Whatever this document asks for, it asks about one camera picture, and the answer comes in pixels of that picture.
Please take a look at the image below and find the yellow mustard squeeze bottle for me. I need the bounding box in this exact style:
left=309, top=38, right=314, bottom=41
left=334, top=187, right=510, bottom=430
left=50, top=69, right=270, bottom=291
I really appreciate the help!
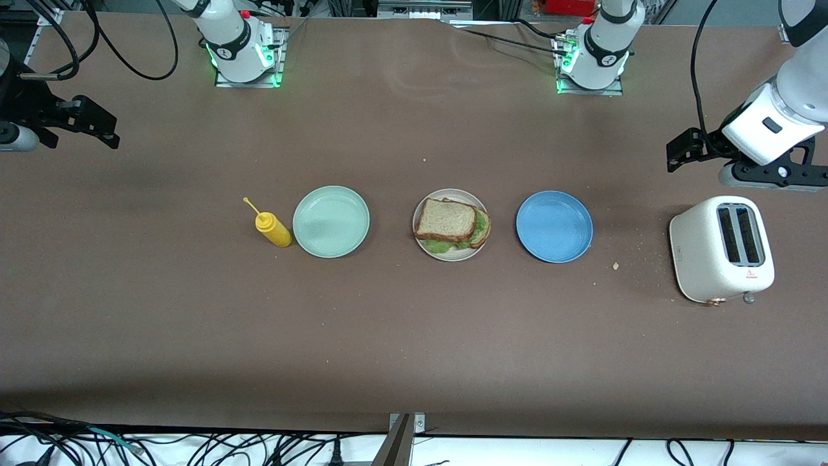
left=243, top=197, right=293, bottom=248

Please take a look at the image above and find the light crust bread slice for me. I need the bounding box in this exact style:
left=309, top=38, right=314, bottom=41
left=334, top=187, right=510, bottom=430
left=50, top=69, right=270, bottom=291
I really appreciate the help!
left=467, top=208, right=492, bottom=250

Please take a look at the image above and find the green lettuce leaf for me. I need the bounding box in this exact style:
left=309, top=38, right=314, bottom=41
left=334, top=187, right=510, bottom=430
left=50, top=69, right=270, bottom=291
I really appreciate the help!
left=422, top=210, right=489, bottom=254

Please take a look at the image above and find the dark crust bread slice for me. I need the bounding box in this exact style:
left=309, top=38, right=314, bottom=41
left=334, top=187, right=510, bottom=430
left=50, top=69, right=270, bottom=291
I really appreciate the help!
left=414, top=198, right=478, bottom=243

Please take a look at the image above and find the blue plate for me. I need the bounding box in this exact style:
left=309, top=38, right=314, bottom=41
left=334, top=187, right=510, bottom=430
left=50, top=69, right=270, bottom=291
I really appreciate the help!
left=516, top=190, right=594, bottom=264

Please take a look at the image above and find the mint green plate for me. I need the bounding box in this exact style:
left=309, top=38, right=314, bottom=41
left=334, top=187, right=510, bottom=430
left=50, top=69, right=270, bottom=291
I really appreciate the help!
left=292, top=186, right=371, bottom=259

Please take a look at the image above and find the beige plate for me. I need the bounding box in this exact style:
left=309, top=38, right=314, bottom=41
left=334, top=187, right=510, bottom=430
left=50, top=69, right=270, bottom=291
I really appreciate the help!
left=412, top=188, right=490, bottom=262

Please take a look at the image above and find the white toaster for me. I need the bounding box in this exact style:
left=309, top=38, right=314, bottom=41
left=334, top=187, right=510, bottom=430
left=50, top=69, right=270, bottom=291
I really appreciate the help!
left=669, top=195, right=776, bottom=306

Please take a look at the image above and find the red box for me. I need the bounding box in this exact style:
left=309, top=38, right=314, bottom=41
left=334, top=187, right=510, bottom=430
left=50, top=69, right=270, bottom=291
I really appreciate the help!
left=545, top=0, right=596, bottom=17

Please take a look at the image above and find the grey metal box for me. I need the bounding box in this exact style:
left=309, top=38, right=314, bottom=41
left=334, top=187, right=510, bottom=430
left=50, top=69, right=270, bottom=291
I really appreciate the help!
left=377, top=0, right=473, bottom=20

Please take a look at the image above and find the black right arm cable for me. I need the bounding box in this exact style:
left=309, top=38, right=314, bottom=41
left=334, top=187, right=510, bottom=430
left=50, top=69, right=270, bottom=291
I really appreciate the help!
left=19, top=0, right=99, bottom=80
left=81, top=0, right=179, bottom=82

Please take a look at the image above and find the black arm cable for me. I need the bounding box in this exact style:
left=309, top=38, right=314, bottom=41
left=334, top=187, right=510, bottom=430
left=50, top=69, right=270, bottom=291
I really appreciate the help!
left=19, top=0, right=99, bottom=80
left=81, top=0, right=179, bottom=82
left=690, top=0, right=728, bottom=156

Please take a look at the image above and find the aluminium frame rail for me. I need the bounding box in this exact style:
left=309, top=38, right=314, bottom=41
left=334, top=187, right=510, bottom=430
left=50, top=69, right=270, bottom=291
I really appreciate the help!
left=21, top=8, right=63, bottom=65

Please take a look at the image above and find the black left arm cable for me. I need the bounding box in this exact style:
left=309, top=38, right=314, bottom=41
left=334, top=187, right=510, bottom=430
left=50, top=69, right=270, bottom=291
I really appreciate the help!
left=690, top=0, right=728, bottom=156

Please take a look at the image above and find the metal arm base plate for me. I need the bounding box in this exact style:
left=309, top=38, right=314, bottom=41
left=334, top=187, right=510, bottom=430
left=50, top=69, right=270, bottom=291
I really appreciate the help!
left=214, top=26, right=285, bottom=89
left=555, top=32, right=626, bottom=96

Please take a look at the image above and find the black cable on table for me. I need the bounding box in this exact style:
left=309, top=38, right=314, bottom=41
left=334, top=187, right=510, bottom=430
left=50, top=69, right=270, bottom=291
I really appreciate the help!
left=446, top=18, right=576, bottom=58

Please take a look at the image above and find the black floor cable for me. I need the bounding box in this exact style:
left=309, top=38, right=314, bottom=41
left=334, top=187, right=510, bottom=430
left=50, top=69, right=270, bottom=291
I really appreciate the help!
left=0, top=411, right=91, bottom=447

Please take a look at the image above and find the teal cable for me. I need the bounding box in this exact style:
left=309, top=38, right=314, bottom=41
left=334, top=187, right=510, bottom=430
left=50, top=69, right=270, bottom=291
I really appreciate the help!
left=87, top=426, right=140, bottom=452

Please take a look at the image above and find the grey metal table bracket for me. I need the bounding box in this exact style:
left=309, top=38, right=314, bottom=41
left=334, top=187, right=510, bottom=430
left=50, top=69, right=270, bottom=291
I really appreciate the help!
left=372, top=412, right=428, bottom=466

